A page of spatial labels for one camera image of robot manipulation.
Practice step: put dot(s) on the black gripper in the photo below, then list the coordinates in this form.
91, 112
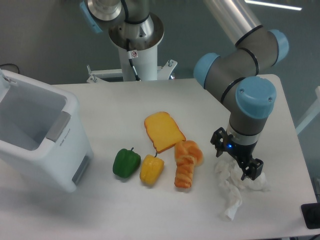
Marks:
240, 147

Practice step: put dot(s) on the square yellow bread slice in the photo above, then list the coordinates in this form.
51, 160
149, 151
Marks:
163, 131

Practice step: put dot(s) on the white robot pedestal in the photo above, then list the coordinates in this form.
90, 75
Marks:
137, 46

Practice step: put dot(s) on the black device at edge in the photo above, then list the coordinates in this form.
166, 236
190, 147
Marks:
311, 215

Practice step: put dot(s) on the white plastic bin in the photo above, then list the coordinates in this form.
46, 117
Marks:
41, 133

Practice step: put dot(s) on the green bell pepper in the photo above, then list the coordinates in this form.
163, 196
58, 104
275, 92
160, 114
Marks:
126, 163

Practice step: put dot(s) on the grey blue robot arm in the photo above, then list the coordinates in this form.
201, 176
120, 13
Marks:
233, 80

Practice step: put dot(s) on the crumpled white tissue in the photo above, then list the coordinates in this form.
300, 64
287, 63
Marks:
229, 180

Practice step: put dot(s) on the yellow bell pepper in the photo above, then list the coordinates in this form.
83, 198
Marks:
151, 169

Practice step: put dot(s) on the white frame at right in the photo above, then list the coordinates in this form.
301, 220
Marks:
310, 114

